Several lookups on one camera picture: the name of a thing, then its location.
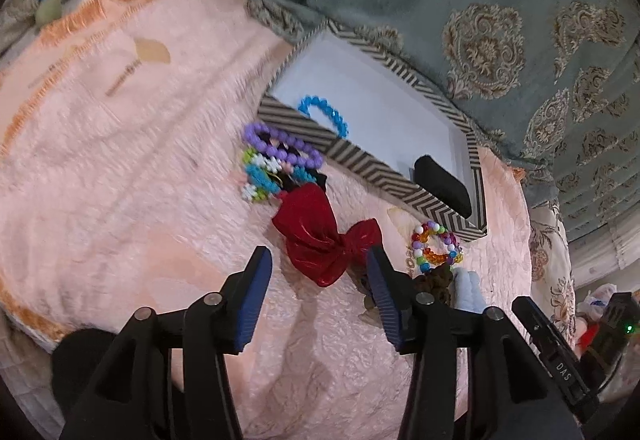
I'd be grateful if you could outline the black scrunchie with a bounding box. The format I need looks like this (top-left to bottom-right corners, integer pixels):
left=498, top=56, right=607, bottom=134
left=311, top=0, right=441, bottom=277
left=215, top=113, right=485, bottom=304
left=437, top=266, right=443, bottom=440
left=277, top=170, right=328, bottom=193

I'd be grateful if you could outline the black folded cloth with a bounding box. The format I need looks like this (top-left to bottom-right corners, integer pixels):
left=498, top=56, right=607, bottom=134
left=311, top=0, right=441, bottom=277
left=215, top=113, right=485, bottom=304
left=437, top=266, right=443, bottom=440
left=414, top=155, right=473, bottom=219

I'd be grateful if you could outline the blue bead bracelet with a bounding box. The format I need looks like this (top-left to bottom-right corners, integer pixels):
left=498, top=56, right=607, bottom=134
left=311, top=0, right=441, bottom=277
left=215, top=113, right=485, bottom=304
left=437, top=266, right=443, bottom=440
left=297, top=94, right=350, bottom=139

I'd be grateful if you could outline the white scrunchie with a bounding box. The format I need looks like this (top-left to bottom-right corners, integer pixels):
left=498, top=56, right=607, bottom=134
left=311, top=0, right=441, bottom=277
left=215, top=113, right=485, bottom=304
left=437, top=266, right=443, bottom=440
left=450, top=267, right=486, bottom=315

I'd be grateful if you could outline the beige floral bedsheet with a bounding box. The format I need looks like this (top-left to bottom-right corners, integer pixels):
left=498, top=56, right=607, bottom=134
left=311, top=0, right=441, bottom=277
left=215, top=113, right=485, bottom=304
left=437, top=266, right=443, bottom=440
left=515, top=165, right=578, bottom=336

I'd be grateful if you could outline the striped rectangular tray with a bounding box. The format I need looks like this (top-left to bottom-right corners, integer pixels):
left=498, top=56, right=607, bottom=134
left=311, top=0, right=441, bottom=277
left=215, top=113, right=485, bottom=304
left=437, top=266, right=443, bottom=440
left=257, top=18, right=488, bottom=242

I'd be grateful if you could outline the brown scrunchie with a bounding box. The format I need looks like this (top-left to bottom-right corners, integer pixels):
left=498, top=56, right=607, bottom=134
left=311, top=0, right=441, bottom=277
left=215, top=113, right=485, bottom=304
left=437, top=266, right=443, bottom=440
left=412, top=265, right=456, bottom=305

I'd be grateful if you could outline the pink quilted blanket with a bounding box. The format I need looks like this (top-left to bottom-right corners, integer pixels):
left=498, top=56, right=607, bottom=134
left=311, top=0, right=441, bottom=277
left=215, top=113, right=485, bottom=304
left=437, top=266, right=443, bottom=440
left=0, top=0, right=533, bottom=440

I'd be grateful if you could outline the red and white cloth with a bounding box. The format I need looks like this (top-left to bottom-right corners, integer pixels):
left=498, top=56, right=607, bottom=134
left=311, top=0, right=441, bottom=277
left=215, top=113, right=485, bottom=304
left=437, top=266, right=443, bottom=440
left=572, top=282, right=621, bottom=356

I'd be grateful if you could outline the multicolour bead bracelet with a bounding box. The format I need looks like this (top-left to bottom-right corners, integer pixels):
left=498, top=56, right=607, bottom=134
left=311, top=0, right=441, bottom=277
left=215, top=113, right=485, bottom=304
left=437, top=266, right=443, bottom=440
left=411, top=221, right=463, bottom=265

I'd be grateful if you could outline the colourful flower bead bracelet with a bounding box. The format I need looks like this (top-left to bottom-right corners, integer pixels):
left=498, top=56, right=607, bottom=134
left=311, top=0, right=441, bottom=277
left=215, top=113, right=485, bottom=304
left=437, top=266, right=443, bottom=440
left=243, top=155, right=288, bottom=201

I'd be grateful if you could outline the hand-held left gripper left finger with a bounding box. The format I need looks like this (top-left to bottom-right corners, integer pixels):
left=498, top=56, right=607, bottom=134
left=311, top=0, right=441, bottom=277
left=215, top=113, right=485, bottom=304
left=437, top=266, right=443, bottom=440
left=59, top=246, right=274, bottom=440

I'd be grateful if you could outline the purple bead bracelet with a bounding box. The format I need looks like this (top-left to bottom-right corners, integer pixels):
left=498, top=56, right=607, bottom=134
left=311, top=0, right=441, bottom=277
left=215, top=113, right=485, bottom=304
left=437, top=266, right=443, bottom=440
left=241, top=121, right=322, bottom=168

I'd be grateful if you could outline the red bow hair clip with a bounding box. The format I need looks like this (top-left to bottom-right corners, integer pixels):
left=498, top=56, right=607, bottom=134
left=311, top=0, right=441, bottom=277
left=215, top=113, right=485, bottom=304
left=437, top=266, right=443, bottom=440
left=271, top=183, right=383, bottom=288

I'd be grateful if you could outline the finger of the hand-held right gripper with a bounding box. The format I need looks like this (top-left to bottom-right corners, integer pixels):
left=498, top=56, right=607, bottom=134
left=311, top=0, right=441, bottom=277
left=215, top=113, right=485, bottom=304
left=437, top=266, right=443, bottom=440
left=511, top=295, right=602, bottom=424

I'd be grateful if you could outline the leopard print hair clip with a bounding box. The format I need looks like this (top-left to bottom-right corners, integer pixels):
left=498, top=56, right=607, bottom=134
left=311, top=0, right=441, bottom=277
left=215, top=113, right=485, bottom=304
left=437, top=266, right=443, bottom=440
left=357, top=270, right=383, bottom=323

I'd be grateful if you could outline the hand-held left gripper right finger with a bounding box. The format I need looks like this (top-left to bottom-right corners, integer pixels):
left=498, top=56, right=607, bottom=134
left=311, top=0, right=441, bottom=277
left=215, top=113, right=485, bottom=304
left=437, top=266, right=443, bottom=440
left=366, top=244, right=586, bottom=440

